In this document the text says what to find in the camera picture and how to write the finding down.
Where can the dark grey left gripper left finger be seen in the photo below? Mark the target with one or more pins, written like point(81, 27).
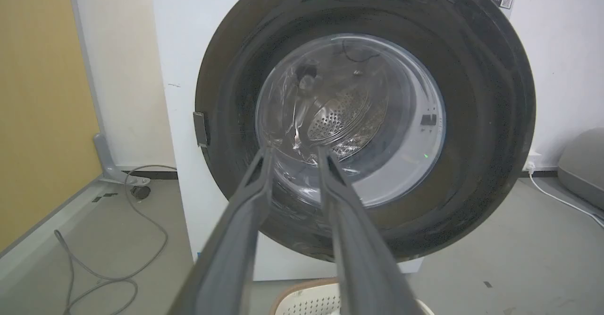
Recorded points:
point(226, 253)

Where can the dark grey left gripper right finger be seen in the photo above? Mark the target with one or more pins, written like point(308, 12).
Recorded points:
point(363, 258)

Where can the round black washing machine door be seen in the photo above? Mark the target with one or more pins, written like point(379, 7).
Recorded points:
point(472, 116)

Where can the white washing machine body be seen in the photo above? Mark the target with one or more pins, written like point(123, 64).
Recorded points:
point(188, 69)

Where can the white perforated laundry basket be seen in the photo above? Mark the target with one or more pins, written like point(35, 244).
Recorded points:
point(306, 300)

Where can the grey rounded appliance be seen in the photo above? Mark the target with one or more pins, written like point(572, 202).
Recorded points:
point(584, 166)

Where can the white wall plug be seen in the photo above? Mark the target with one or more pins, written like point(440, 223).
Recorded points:
point(530, 164)

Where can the yellow partition panel grey frame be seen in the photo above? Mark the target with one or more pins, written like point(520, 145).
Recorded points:
point(42, 116)

